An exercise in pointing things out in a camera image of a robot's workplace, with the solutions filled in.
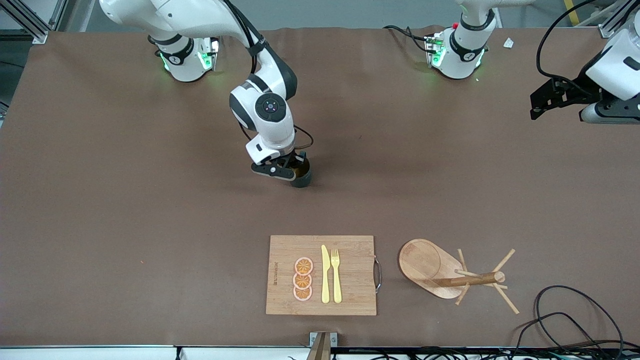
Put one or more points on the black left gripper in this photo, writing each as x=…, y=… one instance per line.
x=579, y=87

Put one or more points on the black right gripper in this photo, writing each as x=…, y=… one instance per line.
x=298, y=163

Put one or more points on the teal mug yellow inside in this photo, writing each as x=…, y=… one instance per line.
x=301, y=182

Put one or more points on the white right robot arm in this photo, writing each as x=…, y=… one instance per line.
x=270, y=107

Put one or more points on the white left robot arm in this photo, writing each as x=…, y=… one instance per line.
x=462, y=55

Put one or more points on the small white paper scrap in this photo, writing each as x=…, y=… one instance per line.
x=508, y=43

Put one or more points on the toy orange slice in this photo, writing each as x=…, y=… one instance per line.
x=302, y=295
x=302, y=281
x=303, y=266

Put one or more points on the yellow plastic knife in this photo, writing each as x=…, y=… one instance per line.
x=325, y=280

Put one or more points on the yellow plastic fork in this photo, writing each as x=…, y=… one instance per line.
x=336, y=285

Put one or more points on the green-lit base connector box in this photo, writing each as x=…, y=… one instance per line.
x=210, y=55
x=434, y=50

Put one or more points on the wooden mug tree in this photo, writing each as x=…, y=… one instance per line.
x=417, y=260

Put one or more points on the table cover mat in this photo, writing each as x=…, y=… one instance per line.
x=150, y=250

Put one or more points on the brown wooden strut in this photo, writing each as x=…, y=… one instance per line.
x=321, y=347

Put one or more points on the aluminium frame profile with bracket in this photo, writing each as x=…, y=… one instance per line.
x=605, y=31

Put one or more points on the grey metal bracket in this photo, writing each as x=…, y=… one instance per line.
x=333, y=341

